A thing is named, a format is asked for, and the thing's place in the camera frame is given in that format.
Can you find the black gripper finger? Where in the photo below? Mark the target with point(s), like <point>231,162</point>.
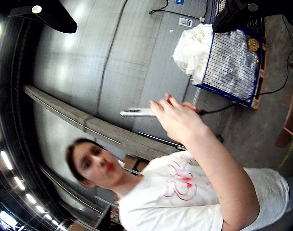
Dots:
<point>52,16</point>
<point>233,14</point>

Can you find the large dark blue smartphone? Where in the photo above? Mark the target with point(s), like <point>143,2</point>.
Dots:
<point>138,112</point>

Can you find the person's right forearm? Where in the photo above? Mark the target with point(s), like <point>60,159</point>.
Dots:
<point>223,180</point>

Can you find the person's right hand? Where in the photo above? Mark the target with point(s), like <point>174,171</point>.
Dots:
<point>180,120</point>

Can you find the small white label sign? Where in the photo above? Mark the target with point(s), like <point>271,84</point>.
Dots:
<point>185,22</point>

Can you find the small blue sign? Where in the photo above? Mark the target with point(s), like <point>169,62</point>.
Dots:
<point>179,2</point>

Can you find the wooden pallet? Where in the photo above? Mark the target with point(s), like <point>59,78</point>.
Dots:
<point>261,72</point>

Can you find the grey roller shutter door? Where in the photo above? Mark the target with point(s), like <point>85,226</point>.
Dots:
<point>100,60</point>

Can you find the metal shelf rack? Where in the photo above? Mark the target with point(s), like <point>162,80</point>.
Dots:
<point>134,163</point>

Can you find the person in white shirt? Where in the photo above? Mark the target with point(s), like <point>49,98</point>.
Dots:
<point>173,192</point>

